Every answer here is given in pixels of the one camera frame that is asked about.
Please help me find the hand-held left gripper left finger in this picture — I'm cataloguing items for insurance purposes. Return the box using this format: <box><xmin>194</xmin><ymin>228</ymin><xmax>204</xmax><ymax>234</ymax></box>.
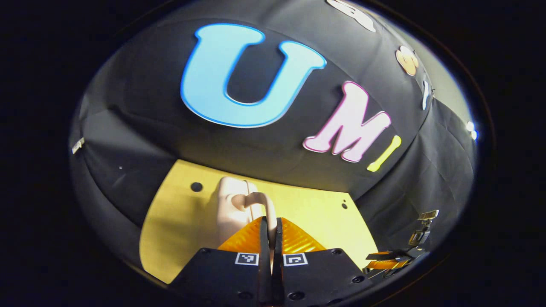
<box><xmin>168</xmin><ymin>216</ymin><xmax>272</xmax><ymax>306</ymax></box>

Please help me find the pink suitcase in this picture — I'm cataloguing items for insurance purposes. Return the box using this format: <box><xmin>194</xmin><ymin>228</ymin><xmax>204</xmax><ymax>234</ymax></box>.
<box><xmin>213</xmin><ymin>176</ymin><xmax>279</xmax><ymax>246</ymax></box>

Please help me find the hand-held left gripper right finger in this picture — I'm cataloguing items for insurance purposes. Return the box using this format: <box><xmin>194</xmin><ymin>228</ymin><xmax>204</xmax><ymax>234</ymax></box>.
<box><xmin>273</xmin><ymin>217</ymin><xmax>376</xmax><ymax>306</ymax></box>

